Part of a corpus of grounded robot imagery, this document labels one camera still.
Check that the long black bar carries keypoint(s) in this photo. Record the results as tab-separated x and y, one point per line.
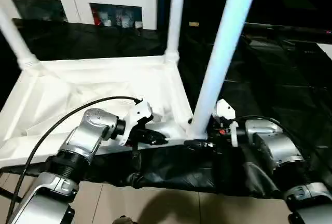
285	28

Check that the black stand leg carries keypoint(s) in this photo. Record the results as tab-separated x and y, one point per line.
10	194

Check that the black mat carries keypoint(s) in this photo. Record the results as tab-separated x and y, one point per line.
259	91

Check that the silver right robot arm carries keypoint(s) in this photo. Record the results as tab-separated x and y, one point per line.
280	146

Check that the white plastic table leg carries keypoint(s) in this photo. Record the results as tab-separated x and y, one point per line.
176	14
13	34
228	27

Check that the red packet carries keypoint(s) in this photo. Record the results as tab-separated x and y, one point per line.
96	19

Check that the white flat board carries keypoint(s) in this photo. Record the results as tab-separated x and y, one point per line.
326	50

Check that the white jar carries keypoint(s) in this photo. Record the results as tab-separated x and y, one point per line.
127	21
107	21
138	24

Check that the small tan block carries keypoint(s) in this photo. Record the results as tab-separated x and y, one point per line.
193	24

